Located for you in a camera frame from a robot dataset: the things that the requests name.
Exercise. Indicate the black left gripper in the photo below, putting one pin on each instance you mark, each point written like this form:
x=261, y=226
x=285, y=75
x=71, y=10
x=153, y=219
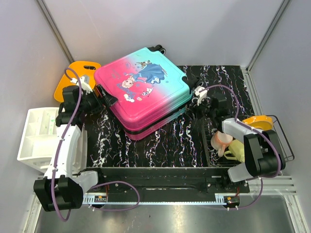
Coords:
x=100, y=106

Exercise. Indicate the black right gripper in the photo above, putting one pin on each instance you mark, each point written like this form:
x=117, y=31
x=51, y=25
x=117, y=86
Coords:
x=196, y=108

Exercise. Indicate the teal and pink kids suitcase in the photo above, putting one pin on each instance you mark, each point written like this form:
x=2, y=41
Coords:
x=151, y=90

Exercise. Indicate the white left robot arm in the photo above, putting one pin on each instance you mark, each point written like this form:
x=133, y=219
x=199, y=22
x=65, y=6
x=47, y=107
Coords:
x=59, y=189

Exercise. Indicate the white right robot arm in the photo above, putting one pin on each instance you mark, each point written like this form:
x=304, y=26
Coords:
x=262, y=152

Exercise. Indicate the pink plastic cup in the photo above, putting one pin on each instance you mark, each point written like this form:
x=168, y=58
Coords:
x=220, y=141

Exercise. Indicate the yellow-green plastic cup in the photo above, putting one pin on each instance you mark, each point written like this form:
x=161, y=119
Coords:
x=235, y=151

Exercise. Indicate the black marble pattern mat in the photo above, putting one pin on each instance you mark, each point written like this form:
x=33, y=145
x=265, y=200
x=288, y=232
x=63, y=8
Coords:
x=184, y=142

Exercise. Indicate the white compartment organizer box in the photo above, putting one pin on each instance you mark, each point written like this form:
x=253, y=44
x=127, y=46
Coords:
x=41, y=138

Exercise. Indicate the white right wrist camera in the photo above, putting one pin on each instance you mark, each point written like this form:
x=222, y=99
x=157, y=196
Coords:
x=199, y=95

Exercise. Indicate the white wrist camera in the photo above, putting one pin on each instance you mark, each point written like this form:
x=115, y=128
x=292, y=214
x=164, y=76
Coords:
x=199, y=95
x=84, y=80

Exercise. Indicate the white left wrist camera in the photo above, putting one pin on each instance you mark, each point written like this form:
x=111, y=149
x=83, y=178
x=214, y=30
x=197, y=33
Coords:
x=84, y=80

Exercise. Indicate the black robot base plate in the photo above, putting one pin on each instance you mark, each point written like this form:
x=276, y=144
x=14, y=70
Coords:
x=202, y=179

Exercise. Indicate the aluminium slotted rail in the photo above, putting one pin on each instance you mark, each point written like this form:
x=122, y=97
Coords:
x=123, y=193

